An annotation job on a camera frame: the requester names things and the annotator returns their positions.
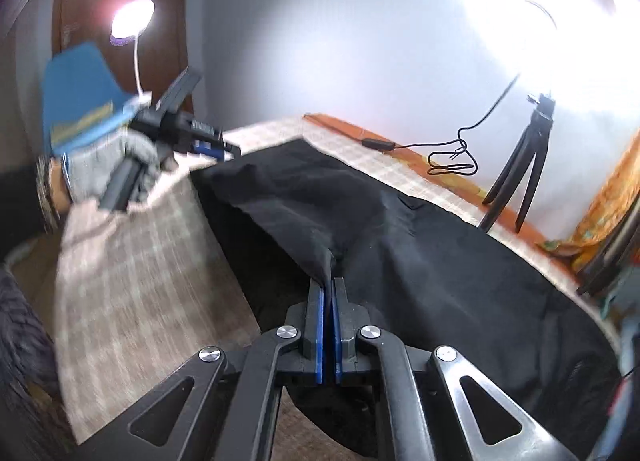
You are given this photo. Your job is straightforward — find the black power cable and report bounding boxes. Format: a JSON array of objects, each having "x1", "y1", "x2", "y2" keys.
[{"x1": 360, "y1": 75, "x2": 522, "y2": 177}]

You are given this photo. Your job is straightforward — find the white clip desk lamp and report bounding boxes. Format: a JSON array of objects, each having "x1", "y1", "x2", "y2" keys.
[{"x1": 111, "y1": 0, "x2": 155, "y2": 106}]

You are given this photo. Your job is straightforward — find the black Kappa pants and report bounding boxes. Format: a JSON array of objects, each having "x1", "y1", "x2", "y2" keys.
[{"x1": 191, "y1": 139, "x2": 620, "y2": 459}]

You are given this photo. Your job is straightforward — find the ring light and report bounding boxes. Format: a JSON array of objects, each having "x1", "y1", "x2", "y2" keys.
[{"x1": 459, "y1": 0, "x2": 639, "y2": 115}]

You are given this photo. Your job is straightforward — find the black mini tripod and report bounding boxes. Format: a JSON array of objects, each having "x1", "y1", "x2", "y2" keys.
[{"x1": 480, "y1": 95, "x2": 555, "y2": 233}]

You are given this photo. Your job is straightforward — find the beige plaid bed blanket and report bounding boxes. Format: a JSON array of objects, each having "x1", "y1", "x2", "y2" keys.
[{"x1": 53, "y1": 117, "x2": 620, "y2": 444}]

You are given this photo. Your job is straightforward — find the grey gloved left hand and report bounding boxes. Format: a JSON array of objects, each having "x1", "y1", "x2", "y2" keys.
[{"x1": 62, "y1": 128, "x2": 160, "y2": 203}]

